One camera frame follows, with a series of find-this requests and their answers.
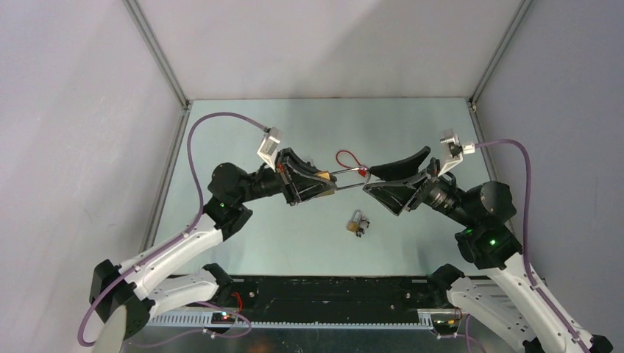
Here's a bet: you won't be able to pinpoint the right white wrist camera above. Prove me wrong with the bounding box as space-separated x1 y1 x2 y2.
439 129 476 176

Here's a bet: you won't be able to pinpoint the aluminium frame post left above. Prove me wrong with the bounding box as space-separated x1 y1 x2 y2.
122 0 190 110

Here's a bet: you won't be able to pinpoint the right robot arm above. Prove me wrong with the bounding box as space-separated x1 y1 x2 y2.
364 147 614 352

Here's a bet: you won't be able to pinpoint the aluminium frame post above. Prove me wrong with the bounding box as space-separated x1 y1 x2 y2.
122 0 190 110
469 0 535 105

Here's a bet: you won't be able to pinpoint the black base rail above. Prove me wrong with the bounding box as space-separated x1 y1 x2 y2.
210 275 463 325

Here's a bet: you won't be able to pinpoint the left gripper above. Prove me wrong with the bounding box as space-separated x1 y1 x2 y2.
235 148 336 206

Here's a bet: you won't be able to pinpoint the large brass padlock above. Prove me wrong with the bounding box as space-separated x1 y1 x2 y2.
316 166 372 191

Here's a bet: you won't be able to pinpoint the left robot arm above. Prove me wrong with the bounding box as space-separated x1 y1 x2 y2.
89 148 338 341

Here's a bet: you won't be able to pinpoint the red cable lock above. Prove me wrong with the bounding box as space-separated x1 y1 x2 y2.
335 149 368 177

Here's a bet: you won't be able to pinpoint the small brass padlock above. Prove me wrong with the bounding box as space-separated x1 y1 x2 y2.
347 210 362 233

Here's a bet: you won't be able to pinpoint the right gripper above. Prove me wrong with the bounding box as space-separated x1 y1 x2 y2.
361 146 475 227

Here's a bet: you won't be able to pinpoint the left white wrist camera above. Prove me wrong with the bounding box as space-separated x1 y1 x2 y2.
257 127 282 171

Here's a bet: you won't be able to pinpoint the small padlock keys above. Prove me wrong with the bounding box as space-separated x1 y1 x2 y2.
355 219 370 238

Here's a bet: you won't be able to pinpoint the aluminium frame post right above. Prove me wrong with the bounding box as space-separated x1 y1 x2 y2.
469 0 535 105

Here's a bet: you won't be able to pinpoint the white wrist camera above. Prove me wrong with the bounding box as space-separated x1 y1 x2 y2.
257 127 282 171
439 129 476 176

